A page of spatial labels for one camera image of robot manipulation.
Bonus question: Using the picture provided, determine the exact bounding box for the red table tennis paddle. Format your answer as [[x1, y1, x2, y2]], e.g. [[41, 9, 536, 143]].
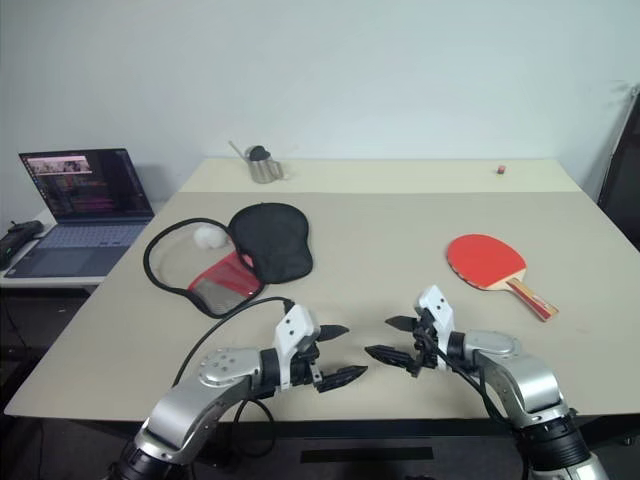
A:
[[444, 233, 561, 323]]

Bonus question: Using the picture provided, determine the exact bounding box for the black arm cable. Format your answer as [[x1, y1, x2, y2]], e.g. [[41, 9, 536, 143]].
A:
[[428, 342, 531, 480], [171, 296, 296, 474]]

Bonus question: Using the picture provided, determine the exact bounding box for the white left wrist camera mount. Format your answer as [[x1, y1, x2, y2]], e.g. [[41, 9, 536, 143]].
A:
[[273, 303, 322, 392]]

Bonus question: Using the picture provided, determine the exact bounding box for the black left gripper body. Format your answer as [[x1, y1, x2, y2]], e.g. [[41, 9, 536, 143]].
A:
[[290, 333, 326, 394]]

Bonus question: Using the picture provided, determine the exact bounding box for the black device with green light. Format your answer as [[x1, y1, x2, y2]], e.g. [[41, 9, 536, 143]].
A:
[[0, 219, 47, 270]]

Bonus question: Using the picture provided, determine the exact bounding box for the open blue-grey laptop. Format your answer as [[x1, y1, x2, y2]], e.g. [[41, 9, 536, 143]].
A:
[[4, 147, 156, 279]]

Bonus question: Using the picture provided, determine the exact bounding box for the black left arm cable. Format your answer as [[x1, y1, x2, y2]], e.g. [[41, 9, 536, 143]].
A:
[[171, 296, 296, 474]]

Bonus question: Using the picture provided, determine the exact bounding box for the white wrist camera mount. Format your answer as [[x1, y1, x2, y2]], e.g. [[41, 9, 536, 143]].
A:
[[273, 303, 322, 392], [417, 284, 456, 354]]

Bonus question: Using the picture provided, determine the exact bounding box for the black office chair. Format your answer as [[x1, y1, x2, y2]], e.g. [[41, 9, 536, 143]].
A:
[[596, 83, 640, 252]]

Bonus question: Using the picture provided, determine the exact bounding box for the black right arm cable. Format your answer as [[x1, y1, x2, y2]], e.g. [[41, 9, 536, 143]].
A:
[[428, 342, 531, 480]]

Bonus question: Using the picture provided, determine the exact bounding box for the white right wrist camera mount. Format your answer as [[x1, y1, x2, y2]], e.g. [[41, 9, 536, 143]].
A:
[[417, 284, 456, 354]]

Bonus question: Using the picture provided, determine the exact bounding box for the steel cup with handle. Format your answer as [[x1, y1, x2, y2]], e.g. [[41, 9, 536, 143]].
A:
[[248, 152, 287, 185]]

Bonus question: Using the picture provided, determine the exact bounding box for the black and red paddle case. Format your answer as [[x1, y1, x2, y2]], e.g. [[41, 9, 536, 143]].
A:
[[143, 201, 315, 319]]

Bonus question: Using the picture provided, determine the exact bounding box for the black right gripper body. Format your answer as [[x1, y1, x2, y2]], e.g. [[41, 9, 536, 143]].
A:
[[409, 308, 449, 378]]

